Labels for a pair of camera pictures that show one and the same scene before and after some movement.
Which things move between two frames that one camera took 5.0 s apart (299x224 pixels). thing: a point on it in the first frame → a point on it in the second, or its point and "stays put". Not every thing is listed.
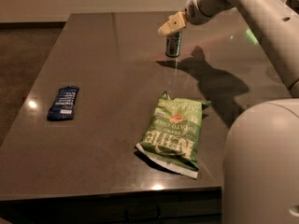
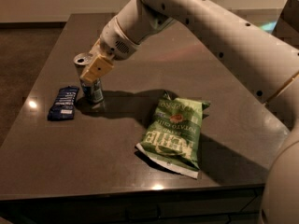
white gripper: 196,12 → 116,40
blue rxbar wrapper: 63,107 stays put
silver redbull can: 174,44 → 93,91
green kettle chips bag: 170,138 stays put
